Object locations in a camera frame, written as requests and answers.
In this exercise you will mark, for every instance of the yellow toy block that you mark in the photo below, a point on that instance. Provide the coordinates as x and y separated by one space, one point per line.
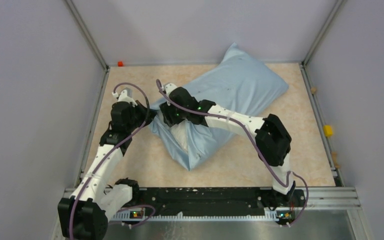
328 131

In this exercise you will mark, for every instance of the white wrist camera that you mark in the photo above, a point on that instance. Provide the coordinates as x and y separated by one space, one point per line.
168 88
125 96

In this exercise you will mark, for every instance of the white pillow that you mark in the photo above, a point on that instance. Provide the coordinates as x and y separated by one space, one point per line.
179 133

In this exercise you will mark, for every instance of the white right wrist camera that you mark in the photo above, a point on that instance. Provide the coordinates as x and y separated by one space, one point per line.
168 88

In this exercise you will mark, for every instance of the light blue pillowcase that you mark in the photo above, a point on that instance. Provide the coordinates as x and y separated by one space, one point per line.
239 83

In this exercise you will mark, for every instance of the small wooden block near rail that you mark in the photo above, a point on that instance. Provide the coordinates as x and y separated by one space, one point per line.
334 156

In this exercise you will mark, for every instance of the aluminium front frame rail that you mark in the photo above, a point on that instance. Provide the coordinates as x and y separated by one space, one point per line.
317 198

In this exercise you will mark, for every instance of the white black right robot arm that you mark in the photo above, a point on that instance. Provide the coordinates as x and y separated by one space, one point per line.
268 135

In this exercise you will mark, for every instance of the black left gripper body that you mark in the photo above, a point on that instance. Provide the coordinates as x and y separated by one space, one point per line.
138 116

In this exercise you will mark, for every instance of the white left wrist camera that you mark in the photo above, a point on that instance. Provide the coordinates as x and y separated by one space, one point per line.
125 96

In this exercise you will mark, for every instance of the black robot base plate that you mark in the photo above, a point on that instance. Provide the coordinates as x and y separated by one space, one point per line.
218 202

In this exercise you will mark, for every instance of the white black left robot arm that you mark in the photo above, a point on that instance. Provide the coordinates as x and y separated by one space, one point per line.
109 155

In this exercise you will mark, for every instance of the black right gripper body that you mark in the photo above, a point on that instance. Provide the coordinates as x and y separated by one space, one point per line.
173 114

